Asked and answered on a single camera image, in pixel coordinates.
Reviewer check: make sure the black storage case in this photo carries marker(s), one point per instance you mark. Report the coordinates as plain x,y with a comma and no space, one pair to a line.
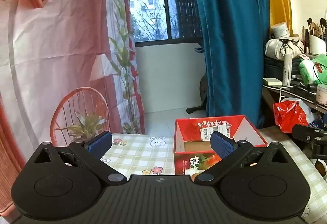
273,68

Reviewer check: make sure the small white flat box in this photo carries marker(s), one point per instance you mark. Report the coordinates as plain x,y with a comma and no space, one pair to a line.
272,81

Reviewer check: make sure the white tissue roll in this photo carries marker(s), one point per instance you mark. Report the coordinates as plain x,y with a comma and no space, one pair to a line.
279,30

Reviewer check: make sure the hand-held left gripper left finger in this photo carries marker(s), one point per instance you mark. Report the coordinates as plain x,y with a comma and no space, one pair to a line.
98,142

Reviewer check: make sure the blue curtain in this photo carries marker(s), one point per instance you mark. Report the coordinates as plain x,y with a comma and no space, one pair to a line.
230,35

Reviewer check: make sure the dark desk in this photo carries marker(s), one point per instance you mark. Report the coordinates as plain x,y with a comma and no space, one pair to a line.
296,91

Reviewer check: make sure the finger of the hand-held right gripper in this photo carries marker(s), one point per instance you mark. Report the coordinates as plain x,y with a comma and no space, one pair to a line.
319,148
304,131

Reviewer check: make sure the checkered bunny tablecloth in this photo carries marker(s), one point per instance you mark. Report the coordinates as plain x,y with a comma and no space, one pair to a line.
138,152

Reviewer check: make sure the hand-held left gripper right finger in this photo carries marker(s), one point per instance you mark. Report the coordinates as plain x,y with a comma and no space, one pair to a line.
222,146

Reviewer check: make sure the white makeup brush holder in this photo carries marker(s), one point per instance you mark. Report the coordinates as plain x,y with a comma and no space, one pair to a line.
316,45

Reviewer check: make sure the dark framed window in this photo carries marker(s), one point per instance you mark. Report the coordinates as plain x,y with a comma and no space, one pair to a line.
163,6

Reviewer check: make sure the white spray bottle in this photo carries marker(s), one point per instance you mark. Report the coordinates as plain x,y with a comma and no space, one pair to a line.
287,72

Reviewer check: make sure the red plastic bag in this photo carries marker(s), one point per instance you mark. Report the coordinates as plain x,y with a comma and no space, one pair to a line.
288,115

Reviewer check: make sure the white round jar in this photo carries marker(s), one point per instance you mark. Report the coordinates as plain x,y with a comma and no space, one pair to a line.
322,95

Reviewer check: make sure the black exercise bike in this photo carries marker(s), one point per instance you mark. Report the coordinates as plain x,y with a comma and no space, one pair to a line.
201,86

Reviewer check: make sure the green plastic bag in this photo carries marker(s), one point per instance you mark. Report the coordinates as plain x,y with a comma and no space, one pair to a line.
310,70

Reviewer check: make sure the red cardboard box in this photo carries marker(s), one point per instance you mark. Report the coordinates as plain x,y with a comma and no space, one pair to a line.
189,128

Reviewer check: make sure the pink printed backdrop cloth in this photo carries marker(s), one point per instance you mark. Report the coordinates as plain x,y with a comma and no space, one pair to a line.
63,47

